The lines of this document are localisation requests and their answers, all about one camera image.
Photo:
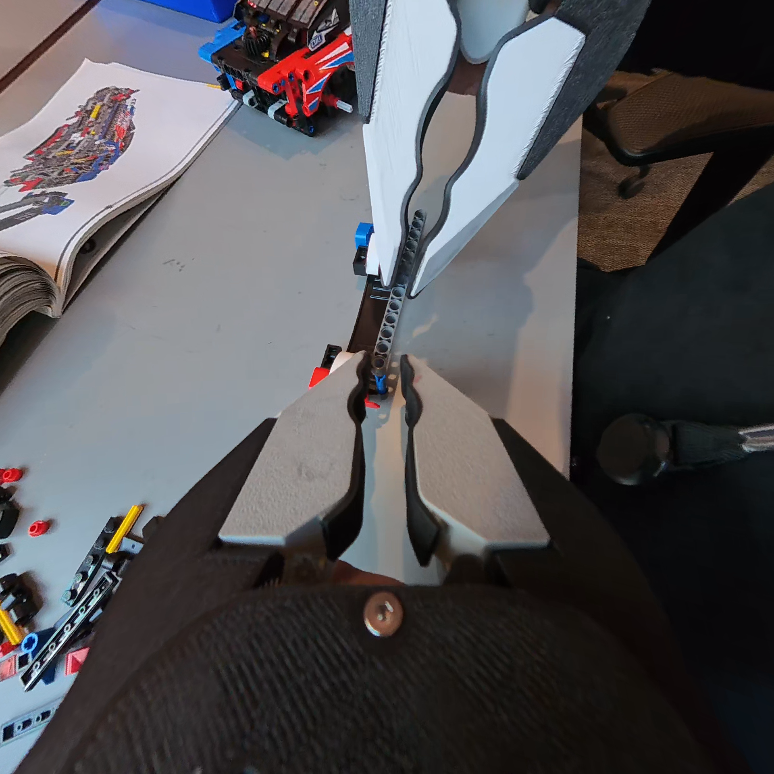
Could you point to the mesh office chair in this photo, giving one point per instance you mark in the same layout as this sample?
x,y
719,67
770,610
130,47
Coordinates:
x,y
683,121

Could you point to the white adjoining table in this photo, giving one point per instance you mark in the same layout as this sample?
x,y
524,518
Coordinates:
x,y
30,30

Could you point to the blue box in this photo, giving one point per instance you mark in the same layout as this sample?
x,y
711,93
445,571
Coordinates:
x,y
181,9

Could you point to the open building instruction booklet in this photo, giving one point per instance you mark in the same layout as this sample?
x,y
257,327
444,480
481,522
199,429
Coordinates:
x,y
90,151

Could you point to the grey desk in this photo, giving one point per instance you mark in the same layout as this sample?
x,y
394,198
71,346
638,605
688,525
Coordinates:
x,y
242,272

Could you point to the long dark toy beam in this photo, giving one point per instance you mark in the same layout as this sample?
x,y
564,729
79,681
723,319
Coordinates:
x,y
390,320

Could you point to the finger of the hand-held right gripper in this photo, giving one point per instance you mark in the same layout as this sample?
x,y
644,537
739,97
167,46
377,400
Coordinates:
x,y
520,109
405,90

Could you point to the red blue toy brick car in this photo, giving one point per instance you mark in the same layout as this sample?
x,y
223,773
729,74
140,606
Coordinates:
x,y
290,72

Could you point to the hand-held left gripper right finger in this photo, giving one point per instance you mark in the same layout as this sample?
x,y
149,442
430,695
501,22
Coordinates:
x,y
477,477

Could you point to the black thin toy plate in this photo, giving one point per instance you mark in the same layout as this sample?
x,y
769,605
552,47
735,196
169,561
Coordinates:
x,y
27,724

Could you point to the black panel toy brick assembly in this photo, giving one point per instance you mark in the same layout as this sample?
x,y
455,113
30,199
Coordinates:
x,y
364,314

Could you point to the pile of loose toy bricks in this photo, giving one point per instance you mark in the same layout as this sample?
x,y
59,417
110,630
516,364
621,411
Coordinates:
x,y
90,580

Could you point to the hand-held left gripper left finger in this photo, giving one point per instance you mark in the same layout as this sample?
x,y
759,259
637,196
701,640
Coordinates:
x,y
290,477

